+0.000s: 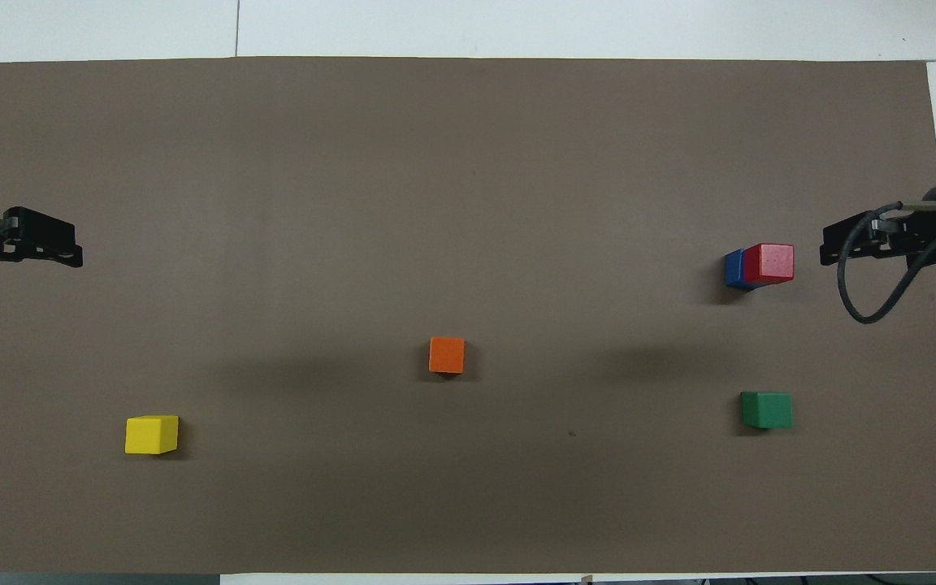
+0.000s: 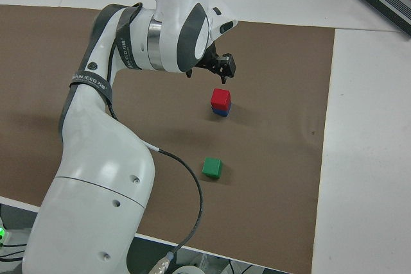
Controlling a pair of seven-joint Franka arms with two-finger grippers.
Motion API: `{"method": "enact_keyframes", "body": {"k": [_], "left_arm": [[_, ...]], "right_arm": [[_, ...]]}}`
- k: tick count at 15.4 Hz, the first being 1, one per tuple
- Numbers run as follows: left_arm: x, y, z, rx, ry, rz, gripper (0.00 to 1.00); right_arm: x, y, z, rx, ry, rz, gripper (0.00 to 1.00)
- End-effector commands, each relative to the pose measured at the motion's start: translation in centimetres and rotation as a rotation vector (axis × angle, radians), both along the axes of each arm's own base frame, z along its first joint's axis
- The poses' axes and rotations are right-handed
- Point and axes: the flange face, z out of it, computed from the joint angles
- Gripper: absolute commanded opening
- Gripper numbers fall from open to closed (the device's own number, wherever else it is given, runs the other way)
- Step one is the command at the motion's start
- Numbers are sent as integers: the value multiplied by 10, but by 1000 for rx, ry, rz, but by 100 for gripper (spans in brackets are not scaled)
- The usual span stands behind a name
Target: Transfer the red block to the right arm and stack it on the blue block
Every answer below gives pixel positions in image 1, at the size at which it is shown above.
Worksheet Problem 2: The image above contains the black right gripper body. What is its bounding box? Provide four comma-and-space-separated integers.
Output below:
869, 206, 936, 254

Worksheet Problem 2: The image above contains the red wooden block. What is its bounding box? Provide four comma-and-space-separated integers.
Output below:
742, 242, 796, 286

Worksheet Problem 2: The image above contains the blue wooden block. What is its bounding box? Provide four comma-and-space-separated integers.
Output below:
723, 249, 755, 291

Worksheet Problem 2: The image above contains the green wooden block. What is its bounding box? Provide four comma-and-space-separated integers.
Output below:
740, 391, 794, 430

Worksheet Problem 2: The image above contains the yellow wooden block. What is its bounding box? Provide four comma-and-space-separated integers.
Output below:
124, 414, 180, 456

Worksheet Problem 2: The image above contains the orange wooden block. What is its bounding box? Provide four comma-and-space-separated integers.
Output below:
428, 336, 466, 375

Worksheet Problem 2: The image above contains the brown paper table mat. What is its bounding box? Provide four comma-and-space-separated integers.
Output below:
0, 55, 936, 576

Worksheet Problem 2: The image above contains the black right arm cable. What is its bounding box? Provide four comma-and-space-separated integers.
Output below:
837, 201, 936, 325

